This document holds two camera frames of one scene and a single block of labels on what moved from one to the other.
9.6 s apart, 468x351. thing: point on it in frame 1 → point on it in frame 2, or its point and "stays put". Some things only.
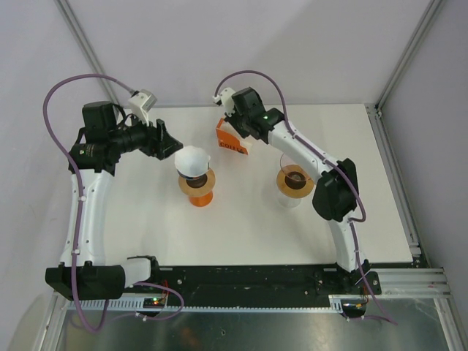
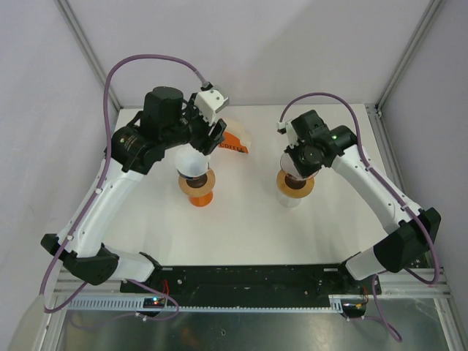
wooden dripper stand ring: [204, 189] stays put
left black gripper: [158, 142] → [206, 143]
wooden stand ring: [294, 193] stays put
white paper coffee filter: [191, 161] stays put
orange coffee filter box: [227, 140] stays put
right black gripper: [232, 120] → [303, 170]
